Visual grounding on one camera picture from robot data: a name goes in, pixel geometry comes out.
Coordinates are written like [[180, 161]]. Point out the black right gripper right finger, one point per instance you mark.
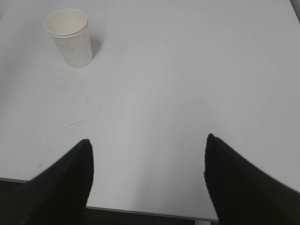
[[242, 194]]

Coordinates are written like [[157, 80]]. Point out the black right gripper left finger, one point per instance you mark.
[[57, 196]]

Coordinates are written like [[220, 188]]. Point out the white paper cup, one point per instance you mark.
[[69, 31]]

